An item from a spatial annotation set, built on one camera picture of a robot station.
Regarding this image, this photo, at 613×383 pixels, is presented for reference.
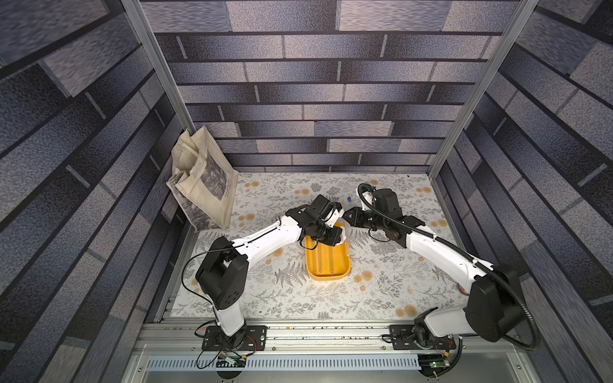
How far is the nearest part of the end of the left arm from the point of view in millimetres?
626

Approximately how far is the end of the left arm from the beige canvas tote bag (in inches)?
17.4

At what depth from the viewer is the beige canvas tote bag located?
849 mm
